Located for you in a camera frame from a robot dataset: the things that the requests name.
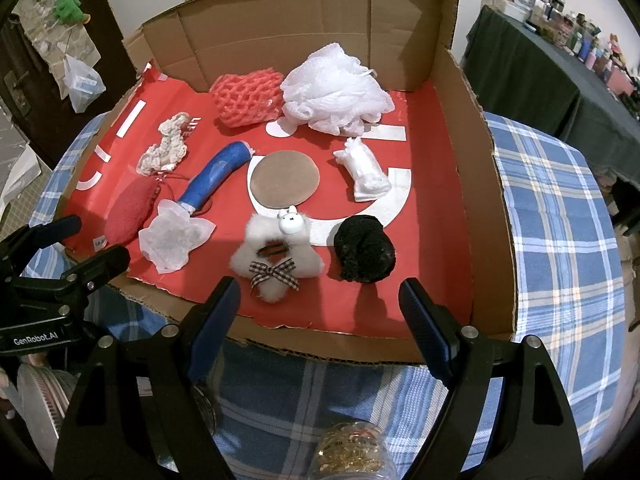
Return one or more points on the white mesh bath pouf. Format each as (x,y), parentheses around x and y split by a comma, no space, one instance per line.
(335,90)

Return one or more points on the blue padded tube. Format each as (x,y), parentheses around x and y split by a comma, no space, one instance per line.
(215,175)

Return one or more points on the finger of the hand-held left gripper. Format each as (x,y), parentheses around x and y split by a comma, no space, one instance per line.
(50,232)
(100,267)

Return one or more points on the white crumpled paper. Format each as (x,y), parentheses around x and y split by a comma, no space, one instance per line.
(17,175)

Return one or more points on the cream hanging organizer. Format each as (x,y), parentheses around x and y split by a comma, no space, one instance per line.
(50,40)

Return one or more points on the white cotton wad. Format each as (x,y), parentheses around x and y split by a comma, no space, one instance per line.
(362,170)

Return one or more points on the clear plastic bag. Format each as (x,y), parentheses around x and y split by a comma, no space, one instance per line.
(82,85)

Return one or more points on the red printed sheet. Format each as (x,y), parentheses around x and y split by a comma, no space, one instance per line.
(425,170)

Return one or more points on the cardboard box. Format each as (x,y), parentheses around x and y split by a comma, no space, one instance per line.
(310,20)

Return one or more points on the green plush toy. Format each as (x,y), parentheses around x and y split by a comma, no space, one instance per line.
(70,7)

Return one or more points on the white fluffy plush with bow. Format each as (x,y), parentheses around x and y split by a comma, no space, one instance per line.
(265,255)

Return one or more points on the dark wooden door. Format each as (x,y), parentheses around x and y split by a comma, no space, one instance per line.
(15,75)

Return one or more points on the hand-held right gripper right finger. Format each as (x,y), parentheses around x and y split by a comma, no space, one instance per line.
(425,325)

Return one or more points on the cream crochet lace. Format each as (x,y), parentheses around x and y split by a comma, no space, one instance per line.
(167,147)

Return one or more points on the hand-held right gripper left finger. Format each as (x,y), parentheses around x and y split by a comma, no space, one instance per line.
(215,325)

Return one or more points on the red foam net sleeve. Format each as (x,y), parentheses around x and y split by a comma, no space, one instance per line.
(245,97)

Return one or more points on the brown round pad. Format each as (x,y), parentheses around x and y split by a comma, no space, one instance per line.
(285,180)

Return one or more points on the blue plaid tablecloth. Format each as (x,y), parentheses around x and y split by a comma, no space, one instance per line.
(550,210)

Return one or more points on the clear plastic jar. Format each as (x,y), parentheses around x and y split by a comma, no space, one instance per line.
(350,452)

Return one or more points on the dark green covered table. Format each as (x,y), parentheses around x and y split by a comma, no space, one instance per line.
(525,75)

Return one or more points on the red fabric pouch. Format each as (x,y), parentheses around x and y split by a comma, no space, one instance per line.
(127,212)

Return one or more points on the row of cosmetic bottles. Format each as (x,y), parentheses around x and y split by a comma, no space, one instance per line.
(590,45)

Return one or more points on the black fuzzy scrunchie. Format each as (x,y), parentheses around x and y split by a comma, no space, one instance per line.
(362,250)

